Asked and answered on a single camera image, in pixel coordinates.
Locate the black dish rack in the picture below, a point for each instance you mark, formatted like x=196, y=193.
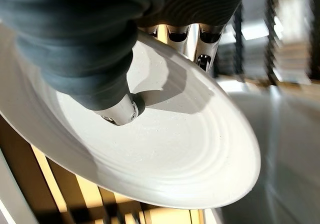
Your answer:
x=271, y=41

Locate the white ribbed plate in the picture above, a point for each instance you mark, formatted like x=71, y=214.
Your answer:
x=162, y=144

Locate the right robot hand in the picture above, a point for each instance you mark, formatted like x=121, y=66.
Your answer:
x=75, y=46

